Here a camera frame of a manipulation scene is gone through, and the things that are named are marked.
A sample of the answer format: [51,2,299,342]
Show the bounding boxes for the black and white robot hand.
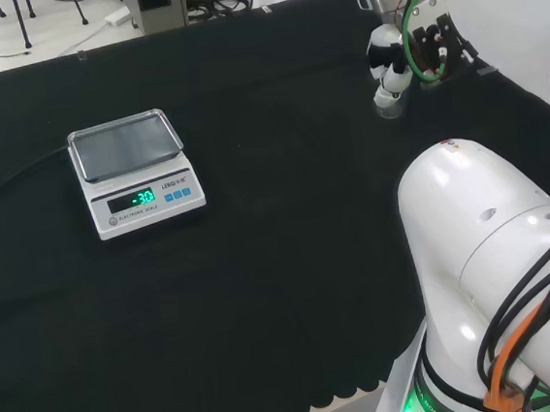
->
[361,0,483,110]

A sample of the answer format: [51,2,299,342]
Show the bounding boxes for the clear glass beaker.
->
[373,90,406,121]

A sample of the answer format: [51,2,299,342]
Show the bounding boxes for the black bench cloth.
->
[0,0,550,412]

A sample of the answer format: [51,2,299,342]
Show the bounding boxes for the grey metal box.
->
[129,0,190,37]

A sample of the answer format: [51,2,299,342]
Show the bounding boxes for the white electronic balance steel pan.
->
[64,104,211,244]

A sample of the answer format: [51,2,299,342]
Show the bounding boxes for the white power strip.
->
[103,7,135,28]

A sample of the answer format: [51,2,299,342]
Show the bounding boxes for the black stand legs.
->
[0,0,93,52]

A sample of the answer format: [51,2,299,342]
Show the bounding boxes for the green robot cable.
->
[398,0,541,85]

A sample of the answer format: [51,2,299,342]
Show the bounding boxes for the black floor cable bundle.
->
[184,0,259,26]

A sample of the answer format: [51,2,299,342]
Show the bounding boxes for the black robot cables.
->
[445,26,550,395]

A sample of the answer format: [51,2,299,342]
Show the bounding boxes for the white power strip cable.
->
[54,22,113,58]

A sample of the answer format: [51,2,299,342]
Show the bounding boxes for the thin black floor cable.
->
[0,41,34,60]

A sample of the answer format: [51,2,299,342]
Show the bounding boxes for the black balance cable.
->
[0,143,78,206]

